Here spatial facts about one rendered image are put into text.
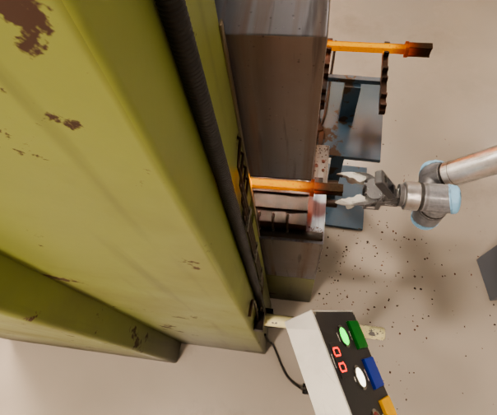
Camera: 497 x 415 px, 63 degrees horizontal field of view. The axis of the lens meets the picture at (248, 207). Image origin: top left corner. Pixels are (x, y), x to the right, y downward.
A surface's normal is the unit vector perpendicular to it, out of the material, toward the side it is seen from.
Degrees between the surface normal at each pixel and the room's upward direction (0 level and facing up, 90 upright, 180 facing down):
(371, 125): 0
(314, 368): 30
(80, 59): 90
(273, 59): 90
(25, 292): 90
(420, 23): 0
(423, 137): 0
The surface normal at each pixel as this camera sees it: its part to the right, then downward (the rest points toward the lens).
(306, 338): -0.55, -0.21
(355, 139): -0.09, -0.42
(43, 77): -0.14, 0.90
